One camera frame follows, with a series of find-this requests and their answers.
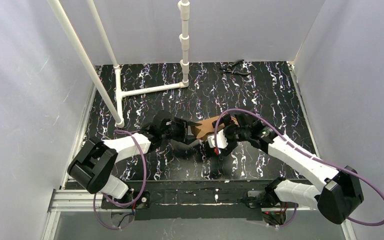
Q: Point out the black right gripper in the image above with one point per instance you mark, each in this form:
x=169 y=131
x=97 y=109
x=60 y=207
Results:
x=227 y=131

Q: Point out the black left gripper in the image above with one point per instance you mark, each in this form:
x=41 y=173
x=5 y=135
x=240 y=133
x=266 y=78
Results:
x=181 y=129

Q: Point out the brown cardboard paper box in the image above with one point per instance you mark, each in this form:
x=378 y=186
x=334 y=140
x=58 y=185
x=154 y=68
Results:
x=208 y=126

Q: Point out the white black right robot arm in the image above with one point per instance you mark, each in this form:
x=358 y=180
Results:
x=334 y=192

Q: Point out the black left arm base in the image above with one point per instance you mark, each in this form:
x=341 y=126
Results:
x=142 y=203

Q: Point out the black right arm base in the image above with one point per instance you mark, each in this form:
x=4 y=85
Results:
x=267 y=198

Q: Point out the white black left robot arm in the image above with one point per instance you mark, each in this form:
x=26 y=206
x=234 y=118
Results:
x=93 y=164

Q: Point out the black pliers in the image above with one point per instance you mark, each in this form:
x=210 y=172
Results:
x=230 y=69

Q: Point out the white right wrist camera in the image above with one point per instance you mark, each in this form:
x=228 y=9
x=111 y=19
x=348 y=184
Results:
x=216 y=141

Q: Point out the aluminium rail frame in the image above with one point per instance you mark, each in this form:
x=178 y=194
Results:
x=193 y=194

